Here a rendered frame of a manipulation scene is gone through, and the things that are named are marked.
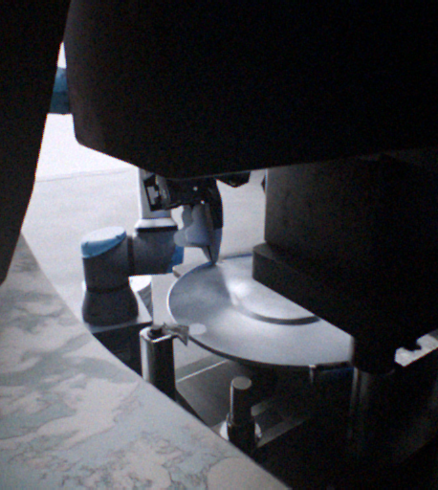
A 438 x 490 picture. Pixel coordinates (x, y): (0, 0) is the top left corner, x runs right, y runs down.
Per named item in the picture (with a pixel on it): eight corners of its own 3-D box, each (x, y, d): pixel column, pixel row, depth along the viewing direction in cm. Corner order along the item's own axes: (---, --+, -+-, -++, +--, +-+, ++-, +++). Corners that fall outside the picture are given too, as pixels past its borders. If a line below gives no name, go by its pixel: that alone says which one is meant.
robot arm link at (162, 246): (130, 274, 119) (115, 71, 113) (184, 269, 122) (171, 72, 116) (129, 281, 107) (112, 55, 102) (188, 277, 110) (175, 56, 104)
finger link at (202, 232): (187, 271, 62) (171, 210, 62) (220, 261, 65) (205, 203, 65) (198, 269, 59) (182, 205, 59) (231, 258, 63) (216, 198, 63)
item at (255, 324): (130, 286, 58) (129, 280, 57) (289, 244, 73) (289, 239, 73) (268, 415, 35) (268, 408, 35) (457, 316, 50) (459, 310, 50)
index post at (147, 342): (142, 399, 48) (137, 324, 44) (166, 389, 49) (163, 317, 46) (153, 414, 46) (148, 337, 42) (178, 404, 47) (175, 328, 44)
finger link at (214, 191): (202, 233, 64) (187, 178, 64) (211, 231, 65) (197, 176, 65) (219, 228, 60) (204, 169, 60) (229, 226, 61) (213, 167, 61)
